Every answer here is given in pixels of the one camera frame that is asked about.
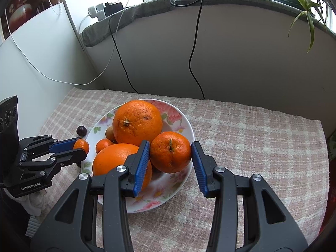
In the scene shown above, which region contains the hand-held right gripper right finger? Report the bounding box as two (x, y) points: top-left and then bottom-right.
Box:
(191, 141), (308, 252)

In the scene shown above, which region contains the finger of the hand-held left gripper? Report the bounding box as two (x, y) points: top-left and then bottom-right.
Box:
(18, 148), (89, 175)
(22, 135), (80, 154)

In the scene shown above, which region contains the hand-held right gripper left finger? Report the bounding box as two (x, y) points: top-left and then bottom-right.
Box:
(30, 140), (151, 252)

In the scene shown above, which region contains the small kumquat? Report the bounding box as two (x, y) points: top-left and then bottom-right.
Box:
(73, 140), (90, 155)

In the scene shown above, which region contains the large smooth orange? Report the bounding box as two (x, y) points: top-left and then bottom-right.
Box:
(92, 143), (153, 187)

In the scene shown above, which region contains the medium mandarin with stem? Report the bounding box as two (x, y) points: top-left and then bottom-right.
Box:
(150, 131), (192, 174)

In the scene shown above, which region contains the small tangerine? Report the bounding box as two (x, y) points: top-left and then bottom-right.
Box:
(95, 139), (114, 154)

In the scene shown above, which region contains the small brownish fruit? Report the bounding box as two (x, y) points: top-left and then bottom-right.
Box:
(105, 126), (116, 142)

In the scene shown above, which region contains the floral white plate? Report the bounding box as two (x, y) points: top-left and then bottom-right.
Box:
(80, 99), (195, 213)

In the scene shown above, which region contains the white cloth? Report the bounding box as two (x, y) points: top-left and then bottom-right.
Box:
(21, 190), (48, 216)

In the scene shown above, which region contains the large spotted orange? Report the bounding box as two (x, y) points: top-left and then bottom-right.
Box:
(112, 100), (163, 147)

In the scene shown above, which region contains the pink checked cloth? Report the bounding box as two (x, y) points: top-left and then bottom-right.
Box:
(38, 87), (330, 252)

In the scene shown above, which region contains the white cabinet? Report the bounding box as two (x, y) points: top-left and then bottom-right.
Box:
(0, 2), (103, 137)

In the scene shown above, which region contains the white power strip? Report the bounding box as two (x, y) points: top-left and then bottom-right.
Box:
(87, 3), (107, 20)

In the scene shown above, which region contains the black charger plug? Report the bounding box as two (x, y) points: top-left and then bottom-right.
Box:
(104, 3), (123, 15)

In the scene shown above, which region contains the grey sill cushion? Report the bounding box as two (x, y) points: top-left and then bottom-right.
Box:
(80, 0), (336, 48)

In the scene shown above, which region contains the potted spider plant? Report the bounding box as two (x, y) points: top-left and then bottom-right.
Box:
(270, 0), (330, 53)

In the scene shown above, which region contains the white cable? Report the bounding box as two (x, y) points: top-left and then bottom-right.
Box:
(5, 1), (130, 86)

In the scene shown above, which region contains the black cable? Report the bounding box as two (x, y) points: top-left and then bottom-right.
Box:
(188, 0), (206, 100)
(108, 13), (140, 94)

